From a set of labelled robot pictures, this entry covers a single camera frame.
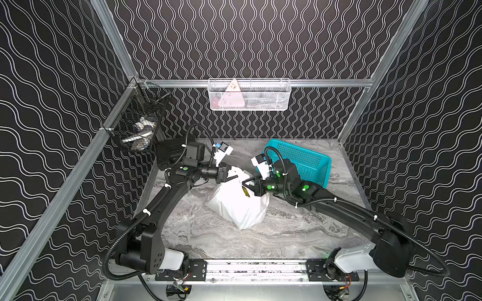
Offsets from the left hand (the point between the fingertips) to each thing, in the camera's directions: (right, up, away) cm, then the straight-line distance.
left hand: (239, 171), depth 72 cm
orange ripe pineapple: (+2, -8, +4) cm, 10 cm away
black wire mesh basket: (-47, +21, +12) cm, 53 cm away
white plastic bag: (-2, -13, +4) cm, 13 cm away
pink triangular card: (-4, +35, +18) cm, 39 cm away
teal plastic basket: (+40, +1, +34) cm, 52 cm away
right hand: (+2, -4, +2) cm, 5 cm away
